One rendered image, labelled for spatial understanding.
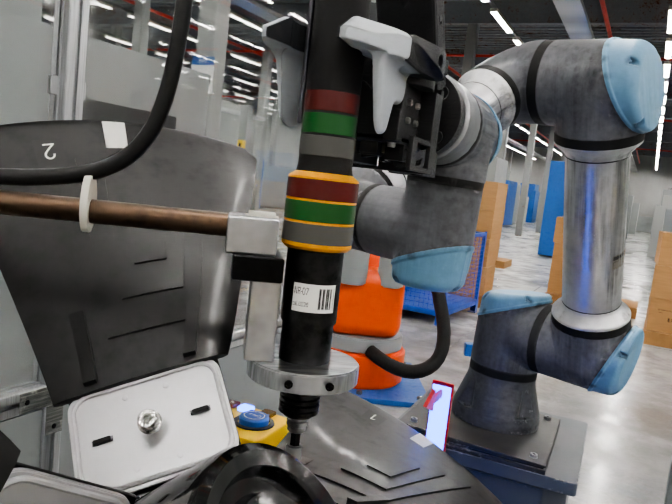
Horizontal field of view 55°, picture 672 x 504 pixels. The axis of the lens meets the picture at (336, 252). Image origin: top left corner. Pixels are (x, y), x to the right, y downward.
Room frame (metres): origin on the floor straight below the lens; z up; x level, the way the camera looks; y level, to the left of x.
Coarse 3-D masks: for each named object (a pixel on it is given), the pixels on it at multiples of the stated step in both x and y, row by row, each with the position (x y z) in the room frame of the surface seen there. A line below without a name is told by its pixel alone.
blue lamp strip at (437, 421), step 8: (448, 392) 0.70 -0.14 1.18; (440, 400) 0.70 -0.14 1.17; (448, 400) 0.70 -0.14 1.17; (440, 408) 0.70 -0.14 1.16; (448, 408) 0.70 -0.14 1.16; (432, 416) 0.71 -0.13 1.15; (440, 416) 0.70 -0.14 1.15; (432, 424) 0.71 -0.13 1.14; (440, 424) 0.70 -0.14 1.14; (432, 432) 0.71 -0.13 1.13; (440, 432) 0.70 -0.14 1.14; (432, 440) 0.71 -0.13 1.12; (440, 440) 0.70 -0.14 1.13
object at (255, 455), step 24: (216, 456) 0.30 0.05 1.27; (240, 456) 0.30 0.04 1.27; (264, 456) 0.32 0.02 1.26; (288, 456) 0.33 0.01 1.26; (192, 480) 0.28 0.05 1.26; (216, 480) 0.28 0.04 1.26; (240, 480) 0.31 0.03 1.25; (264, 480) 0.32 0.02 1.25; (288, 480) 0.33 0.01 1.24; (312, 480) 0.33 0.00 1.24
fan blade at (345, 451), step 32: (320, 416) 0.58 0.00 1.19; (352, 416) 0.60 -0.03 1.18; (384, 416) 0.62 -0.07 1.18; (320, 448) 0.51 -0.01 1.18; (352, 448) 0.52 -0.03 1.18; (384, 448) 0.54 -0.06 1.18; (416, 448) 0.58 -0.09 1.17; (320, 480) 0.45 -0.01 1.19; (352, 480) 0.46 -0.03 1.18; (384, 480) 0.47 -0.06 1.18; (416, 480) 0.50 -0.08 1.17; (448, 480) 0.53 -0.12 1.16
